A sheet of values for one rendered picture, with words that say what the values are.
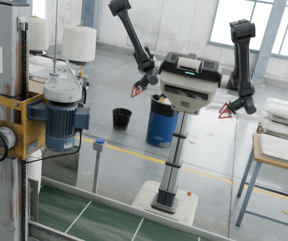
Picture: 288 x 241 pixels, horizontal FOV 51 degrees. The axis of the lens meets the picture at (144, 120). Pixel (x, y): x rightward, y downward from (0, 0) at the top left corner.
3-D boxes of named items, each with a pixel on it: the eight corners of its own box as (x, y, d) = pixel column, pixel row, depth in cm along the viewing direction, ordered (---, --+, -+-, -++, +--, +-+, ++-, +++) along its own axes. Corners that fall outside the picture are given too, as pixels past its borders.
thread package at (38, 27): (54, 50, 166) (55, 18, 160) (38, 53, 154) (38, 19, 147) (30, 45, 170) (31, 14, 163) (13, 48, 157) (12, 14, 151)
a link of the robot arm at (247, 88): (252, 19, 144) (229, 26, 145) (256, 25, 140) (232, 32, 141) (253, 88, 173) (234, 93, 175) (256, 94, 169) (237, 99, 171)
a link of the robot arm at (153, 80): (151, 57, 183) (138, 62, 184) (155, 64, 173) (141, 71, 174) (158, 73, 190) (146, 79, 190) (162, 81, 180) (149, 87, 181)
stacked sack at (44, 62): (70, 70, 531) (70, 61, 525) (56, 74, 492) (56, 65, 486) (37, 61, 546) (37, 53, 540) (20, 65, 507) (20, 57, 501)
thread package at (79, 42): (99, 60, 162) (103, 27, 155) (84, 66, 147) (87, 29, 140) (72, 54, 165) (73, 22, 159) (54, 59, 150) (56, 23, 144)
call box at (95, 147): (106, 147, 229) (107, 141, 227) (102, 152, 222) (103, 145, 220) (96, 145, 231) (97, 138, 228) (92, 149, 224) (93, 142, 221)
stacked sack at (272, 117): (291, 115, 518) (293, 108, 513) (297, 129, 458) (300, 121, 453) (265, 109, 527) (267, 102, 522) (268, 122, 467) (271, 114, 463)
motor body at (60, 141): (80, 145, 164) (83, 102, 155) (65, 157, 151) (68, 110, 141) (55, 137, 168) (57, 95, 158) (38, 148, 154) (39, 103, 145)
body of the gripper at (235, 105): (227, 106, 174) (239, 99, 171) (227, 101, 183) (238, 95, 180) (233, 115, 175) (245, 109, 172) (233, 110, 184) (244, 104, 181)
